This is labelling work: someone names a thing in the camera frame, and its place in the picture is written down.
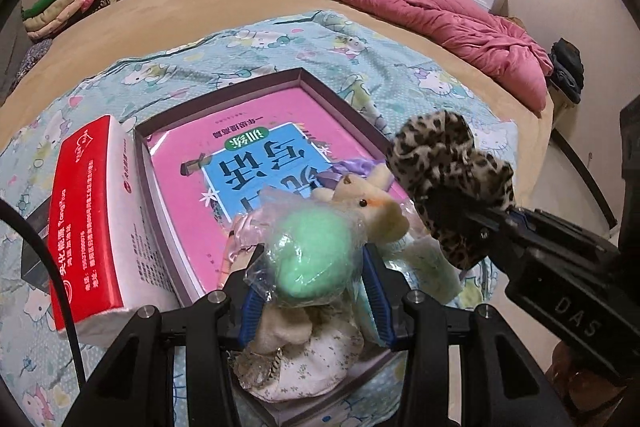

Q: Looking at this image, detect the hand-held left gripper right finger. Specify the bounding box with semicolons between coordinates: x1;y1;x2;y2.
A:
362;242;576;427

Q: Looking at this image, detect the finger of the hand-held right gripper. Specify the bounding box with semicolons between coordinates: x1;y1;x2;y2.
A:
434;189;516;253
512;209;538;233

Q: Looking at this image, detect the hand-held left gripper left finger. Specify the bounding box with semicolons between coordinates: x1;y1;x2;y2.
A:
60;244;266;427

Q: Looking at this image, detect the cream plush toy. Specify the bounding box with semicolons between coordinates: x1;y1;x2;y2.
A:
247;302;313;353

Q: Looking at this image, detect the large green floral tissue pack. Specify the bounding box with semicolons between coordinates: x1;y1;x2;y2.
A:
380;232;463;308

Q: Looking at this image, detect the leopard print scrunchie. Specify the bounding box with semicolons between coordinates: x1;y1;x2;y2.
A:
386;109;516;270

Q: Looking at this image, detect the green puff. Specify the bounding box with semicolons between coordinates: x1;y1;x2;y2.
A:
245;187;371;310

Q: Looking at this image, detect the white floral scrunchie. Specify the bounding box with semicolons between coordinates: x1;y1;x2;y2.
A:
235;307;366;405

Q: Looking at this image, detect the yellow plush toy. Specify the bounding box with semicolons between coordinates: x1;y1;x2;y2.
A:
312;159;411;248

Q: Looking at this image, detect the dark shallow tray box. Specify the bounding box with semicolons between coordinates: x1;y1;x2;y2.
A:
134;68;493;427

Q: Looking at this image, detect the pink and blue book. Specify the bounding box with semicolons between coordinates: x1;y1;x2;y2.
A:
147;87;416;303

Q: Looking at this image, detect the dark cloth pile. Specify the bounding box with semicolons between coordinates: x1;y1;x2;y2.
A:
547;38;586;105

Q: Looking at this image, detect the red tissue pack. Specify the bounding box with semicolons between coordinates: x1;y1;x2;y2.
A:
47;114;181;348

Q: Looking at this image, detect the pink quilt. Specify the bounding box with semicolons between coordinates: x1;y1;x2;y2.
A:
225;0;555;115

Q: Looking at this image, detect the dark cardboard box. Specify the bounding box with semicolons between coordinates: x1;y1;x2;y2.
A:
20;197;63;290

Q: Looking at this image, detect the cartoon cat printed blanket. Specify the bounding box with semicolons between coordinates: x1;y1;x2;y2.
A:
0;9;518;427

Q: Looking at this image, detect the dark patterned cloth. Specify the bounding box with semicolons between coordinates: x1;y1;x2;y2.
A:
12;38;53;80

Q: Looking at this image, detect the stack of folded clothes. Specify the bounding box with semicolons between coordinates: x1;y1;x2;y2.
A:
21;0;121;40

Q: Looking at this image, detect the black cable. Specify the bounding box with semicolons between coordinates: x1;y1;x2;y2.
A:
0;202;86;388

